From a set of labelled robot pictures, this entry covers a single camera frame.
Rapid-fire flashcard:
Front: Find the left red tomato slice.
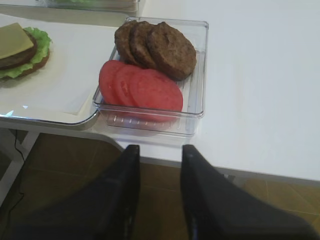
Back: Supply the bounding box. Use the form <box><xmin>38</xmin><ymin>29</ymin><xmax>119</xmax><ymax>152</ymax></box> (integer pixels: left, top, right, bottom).
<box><xmin>98</xmin><ymin>60</ymin><xmax>125</xmax><ymax>105</ymax></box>

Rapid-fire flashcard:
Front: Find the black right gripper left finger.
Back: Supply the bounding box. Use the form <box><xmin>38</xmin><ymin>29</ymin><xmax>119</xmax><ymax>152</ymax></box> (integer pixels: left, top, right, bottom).
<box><xmin>1</xmin><ymin>145</ymin><xmax>140</xmax><ymax>240</ymax></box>

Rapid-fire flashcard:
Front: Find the red tomato slice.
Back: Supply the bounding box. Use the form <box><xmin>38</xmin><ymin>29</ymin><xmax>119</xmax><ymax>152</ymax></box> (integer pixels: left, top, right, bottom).
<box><xmin>98</xmin><ymin>60</ymin><xmax>125</xmax><ymax>105</ymax></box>
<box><xmin>113</xmin><ymin>64</ymin><xmax>143</xmax><ymax>107</ymax></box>
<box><xmin>128</xmin><ymin>69</ymin><xmax>184</xmax><ymax>112</ymax></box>

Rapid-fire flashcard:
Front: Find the left brown meat patty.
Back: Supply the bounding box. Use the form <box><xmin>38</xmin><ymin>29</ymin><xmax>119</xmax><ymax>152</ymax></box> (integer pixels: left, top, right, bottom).
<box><xmin>114</xmin><ymin>20</ymin><xmax>140</xmax><ymax>67</ymax></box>

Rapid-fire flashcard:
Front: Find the brown meat patty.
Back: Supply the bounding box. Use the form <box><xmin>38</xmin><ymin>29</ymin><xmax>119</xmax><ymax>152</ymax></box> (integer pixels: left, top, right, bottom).
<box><xmin>129</xmin><ymin>21</ymin><xmax>157</xmax><ymax>69</ymax></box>
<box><xmin>146</xmin><ymin>21</ymin><xmax>197</xmax><ymax>81</ymax></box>
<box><xmin>114</xmin><ymin>20</ymin><xmax>140</xmax><ymax>67</ymax></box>

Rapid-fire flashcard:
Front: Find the bottom bun half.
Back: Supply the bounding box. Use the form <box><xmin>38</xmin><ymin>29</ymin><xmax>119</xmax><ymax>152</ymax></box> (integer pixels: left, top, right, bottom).
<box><xmin>0</xmin><ymin>51</ymin><xmax>50</xmax><ymax>80</ymax></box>

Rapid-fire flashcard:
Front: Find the right brown meat patty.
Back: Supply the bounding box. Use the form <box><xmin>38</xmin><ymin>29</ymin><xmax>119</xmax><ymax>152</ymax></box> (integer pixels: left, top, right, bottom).
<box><xmin>146</xmin><ymin>21</ymin><xmax>197</xmax><ymax>81</ymax></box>

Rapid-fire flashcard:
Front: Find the clear lettuce and cheese box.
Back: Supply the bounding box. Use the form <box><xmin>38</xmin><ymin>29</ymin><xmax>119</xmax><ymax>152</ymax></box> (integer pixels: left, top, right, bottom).
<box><xmin>36</xmin><ymin>0</ymin><xmax>146</xmax><ymax>15</ymax></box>

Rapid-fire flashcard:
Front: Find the white table leg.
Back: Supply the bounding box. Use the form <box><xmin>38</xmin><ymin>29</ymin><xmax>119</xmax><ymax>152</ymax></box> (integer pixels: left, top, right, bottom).
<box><xmin>0</xmin><ymin>128</ymin><xmax>39</xmax><ymax>181</ymax></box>

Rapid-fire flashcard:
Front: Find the green lettuce leaf on burger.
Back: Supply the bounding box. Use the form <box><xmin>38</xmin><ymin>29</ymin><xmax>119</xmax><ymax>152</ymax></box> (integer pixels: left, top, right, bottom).
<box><xmin>0</xmin><ymin>27</ymin><xmax>52</xmax><ymax>77</ymax></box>

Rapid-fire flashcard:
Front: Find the right red tomato slice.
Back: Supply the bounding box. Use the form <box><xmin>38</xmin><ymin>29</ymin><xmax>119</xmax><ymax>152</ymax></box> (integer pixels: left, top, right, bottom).
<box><xmin>128</xmin><ymin>69</ymin><xmax>184</xmax><ymax>112</ymax></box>

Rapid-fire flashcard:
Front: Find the white paper sheet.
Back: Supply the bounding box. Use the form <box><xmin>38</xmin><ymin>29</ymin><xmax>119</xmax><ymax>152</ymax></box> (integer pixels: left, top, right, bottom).
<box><xmin>0</xmin><ymin>18</ymin><xmax>116</xmax><ymax>114</ymax></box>

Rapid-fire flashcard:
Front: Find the middle red tomato slice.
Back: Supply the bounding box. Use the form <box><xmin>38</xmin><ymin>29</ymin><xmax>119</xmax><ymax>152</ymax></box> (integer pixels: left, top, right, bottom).
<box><xmin>113</xmin><ymin>64</ymin><xmax>143</xmax><ymax>107</ymax></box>

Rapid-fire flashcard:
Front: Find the yellow cheese slice on burger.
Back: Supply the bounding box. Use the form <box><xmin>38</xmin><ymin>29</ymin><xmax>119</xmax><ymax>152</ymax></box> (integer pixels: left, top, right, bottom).
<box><xmin>0</xmin><ymin>22</ymin><xmax>34</xmax><ymax>59</ymax></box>

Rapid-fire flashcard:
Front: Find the brown patty on burger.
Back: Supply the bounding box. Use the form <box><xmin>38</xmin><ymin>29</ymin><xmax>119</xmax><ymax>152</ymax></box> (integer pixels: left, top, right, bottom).
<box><xmin>0</xmin><ymin>30</ymin><xmax>38</xmax><ymax>70</ymax></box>

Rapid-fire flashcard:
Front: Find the middle brown meat patty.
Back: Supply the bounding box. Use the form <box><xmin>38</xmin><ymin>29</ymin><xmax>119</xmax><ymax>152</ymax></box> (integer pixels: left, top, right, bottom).
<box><xmin>129</xmin><ymin>21</ymin><xmax>157</xmax><ymax>69</ymax></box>

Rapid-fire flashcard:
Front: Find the black cable under table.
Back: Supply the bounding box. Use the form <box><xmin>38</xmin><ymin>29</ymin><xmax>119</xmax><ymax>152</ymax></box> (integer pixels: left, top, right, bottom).
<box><xmin>0</xmin><ymin>129</ymin><xmax>25</xmax><ymax>226</ymax></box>

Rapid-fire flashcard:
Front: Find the white serving tray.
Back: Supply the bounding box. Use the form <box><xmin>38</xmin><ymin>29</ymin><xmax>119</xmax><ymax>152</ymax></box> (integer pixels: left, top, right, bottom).
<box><xmin>0</xmin><ymin>1</ymin><xmax>127</xmax><ymax>129</ymax></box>

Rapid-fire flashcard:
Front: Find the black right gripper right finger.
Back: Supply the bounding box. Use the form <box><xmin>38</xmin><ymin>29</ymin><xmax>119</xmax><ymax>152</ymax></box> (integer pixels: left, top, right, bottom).
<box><xmin>180</xmin><ymin>144</ymin><xmax>320</xmax><ymax>240</ymax></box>

